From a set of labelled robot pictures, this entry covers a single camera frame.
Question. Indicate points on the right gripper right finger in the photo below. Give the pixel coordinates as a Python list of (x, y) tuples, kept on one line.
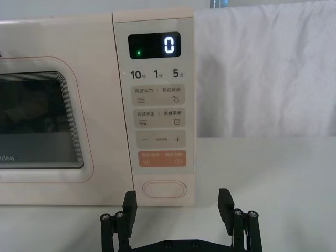
[(244, 231)]

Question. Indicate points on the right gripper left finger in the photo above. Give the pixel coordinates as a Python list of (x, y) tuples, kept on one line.
[(115, 231)]

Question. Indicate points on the white table cloth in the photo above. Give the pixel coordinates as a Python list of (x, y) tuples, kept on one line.
[(288, 183)]

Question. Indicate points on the oven control panel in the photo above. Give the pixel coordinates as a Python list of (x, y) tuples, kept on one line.
[(157, 118)]

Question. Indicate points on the cream microwave oven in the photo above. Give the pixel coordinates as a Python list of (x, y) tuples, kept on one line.
[(65, 118)]

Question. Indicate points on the white curtain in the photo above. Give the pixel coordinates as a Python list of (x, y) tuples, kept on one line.
[(262, 65)]

